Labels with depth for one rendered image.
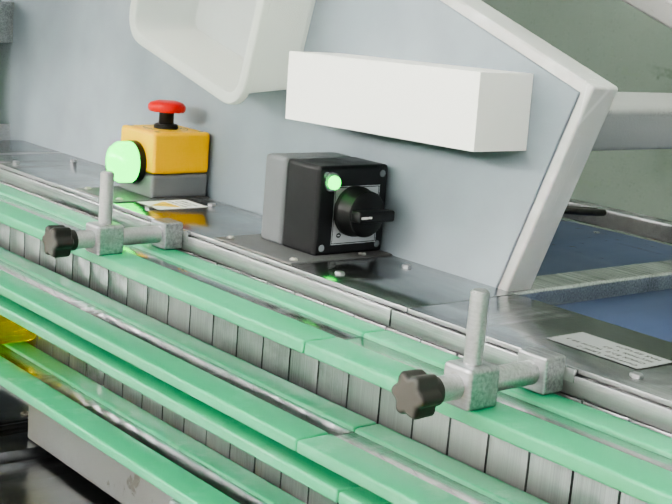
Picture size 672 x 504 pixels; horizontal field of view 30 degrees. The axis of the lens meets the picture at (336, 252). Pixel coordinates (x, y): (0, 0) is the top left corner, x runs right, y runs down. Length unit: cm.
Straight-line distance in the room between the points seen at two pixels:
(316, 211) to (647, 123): 30
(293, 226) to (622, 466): 48
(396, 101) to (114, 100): 57
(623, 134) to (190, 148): 47
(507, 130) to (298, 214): 21
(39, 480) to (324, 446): 57
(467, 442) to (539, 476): 7
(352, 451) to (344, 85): 34
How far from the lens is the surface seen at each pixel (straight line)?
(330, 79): 110
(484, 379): 78
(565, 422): 79
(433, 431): 93
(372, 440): 94
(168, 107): 134
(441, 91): 100
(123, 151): 132
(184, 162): 134
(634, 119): 111
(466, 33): 107
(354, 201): 108
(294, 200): 110
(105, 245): 113
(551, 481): 86
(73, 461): 141
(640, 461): 73
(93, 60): 158
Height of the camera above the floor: 151
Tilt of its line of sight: 39 degrees down
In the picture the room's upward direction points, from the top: 95 degrees counter-clockwise
